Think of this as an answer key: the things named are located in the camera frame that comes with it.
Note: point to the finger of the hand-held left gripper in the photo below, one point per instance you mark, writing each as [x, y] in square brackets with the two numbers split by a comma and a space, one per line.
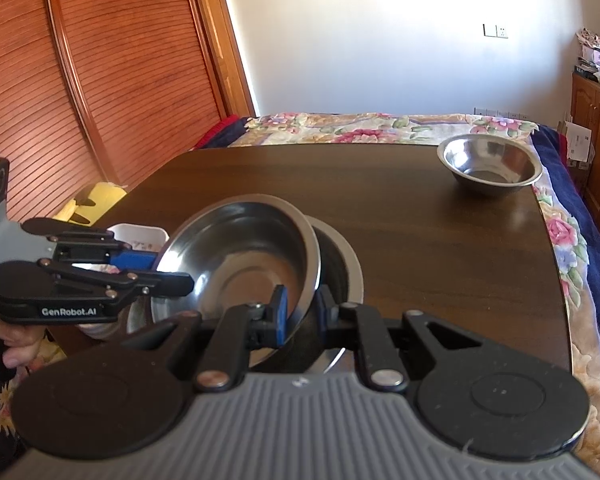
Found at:
[170, 285]
[135, 261]

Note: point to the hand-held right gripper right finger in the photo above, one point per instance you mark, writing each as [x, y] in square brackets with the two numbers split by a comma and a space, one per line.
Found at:
[322, 310]

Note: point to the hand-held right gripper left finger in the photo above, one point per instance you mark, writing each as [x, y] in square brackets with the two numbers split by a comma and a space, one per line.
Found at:
[280, 310]

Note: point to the steel bowl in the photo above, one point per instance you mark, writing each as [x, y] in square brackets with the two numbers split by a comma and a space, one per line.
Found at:
[485, 170]
[341, 270]
[240, 250]

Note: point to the person's left hand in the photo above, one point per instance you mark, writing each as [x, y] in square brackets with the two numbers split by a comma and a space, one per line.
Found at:
[22, 341]

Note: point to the yellow plush toy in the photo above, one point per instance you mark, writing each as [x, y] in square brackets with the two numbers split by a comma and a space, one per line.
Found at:
[102, 197]

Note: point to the red cloth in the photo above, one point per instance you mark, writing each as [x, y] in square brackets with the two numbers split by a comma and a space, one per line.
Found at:
[220, 132]

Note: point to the wooden wardrobe door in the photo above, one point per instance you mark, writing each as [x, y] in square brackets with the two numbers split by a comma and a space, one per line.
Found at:
[105, 60]

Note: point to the navy blanket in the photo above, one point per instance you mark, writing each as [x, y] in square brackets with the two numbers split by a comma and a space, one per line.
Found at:
[595, 260]

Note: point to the white cardboard box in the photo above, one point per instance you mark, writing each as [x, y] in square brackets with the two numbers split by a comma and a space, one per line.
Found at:
[577, 142]

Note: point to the wall socket strip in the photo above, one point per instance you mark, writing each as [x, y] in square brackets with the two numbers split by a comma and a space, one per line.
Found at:
[500, 112]

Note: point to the white wall switch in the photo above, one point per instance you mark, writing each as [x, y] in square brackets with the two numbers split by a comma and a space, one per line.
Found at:
[495, 31]

